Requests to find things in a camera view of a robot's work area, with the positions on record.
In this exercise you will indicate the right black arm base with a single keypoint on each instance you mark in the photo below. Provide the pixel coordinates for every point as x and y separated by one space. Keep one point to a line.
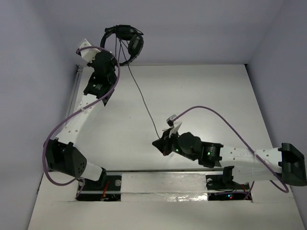
222 187

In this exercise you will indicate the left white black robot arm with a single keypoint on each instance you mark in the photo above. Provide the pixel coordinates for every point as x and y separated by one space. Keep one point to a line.
61 151

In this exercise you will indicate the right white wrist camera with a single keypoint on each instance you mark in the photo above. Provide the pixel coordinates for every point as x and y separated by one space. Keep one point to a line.
174 124

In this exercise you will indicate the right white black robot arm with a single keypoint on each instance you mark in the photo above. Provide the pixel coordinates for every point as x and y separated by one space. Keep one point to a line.
239 165

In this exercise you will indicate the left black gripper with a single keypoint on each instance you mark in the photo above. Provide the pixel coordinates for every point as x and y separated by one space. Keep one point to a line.
105 57

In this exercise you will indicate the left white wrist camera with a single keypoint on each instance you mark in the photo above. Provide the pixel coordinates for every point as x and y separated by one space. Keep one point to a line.
87 54

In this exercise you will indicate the black over-ear headphones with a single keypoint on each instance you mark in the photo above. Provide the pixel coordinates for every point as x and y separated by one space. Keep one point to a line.
126 33

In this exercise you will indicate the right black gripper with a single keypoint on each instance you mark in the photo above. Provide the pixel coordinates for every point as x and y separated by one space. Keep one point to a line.
165 142

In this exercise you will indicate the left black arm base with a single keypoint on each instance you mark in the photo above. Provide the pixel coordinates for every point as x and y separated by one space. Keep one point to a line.
106 189

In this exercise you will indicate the silver foil covered panel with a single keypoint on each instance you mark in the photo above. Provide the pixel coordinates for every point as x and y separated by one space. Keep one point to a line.
163 187

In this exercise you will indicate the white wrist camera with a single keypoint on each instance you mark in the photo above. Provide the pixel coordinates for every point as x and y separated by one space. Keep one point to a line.
174 124
87 54

